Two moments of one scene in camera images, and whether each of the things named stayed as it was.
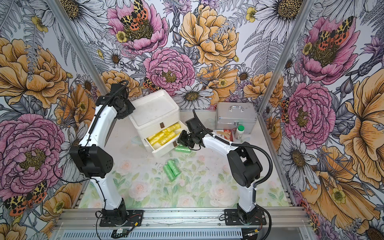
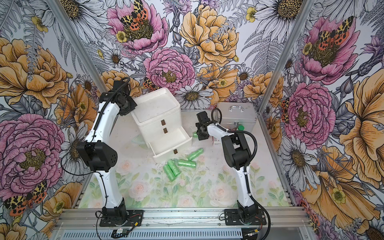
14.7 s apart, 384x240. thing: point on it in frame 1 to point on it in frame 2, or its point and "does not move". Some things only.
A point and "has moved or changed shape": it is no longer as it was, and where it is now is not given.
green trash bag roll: (180, 148) to (187, 163)
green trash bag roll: (171, 170) does not move
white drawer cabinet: (153, 111) has moved or changed shape
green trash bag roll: (171, 170) does not move
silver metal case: (229, 116) does not move
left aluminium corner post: (78, 46) does not move
